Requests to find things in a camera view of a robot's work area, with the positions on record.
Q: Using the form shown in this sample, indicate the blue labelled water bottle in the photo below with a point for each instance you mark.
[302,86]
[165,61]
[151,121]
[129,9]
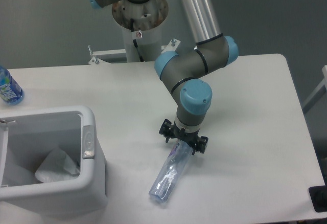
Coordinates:
[11,92]

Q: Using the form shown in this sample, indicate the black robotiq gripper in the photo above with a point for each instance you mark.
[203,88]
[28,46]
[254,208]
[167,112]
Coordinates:
[188,134]

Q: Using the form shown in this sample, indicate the white frame at right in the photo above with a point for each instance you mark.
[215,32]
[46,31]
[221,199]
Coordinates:
[316,94]

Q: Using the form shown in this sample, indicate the white paper wrapper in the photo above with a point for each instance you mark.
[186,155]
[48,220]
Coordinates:
[57,166]

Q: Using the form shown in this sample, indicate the white pedestal base frame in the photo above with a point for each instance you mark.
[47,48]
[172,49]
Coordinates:
[119,55]

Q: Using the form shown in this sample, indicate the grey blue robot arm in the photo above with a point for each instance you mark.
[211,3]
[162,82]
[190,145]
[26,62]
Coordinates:
[181,74]

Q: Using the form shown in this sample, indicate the white trash can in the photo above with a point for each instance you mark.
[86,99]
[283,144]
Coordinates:
[28,136]

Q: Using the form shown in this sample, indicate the black clamp at table edge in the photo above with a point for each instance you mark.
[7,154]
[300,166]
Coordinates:
[318,198]

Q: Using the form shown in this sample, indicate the clear plastic bottle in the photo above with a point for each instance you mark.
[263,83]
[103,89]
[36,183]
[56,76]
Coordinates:
[170,172]

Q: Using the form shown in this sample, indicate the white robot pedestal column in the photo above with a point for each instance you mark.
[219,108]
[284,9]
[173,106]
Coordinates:
[141,26]

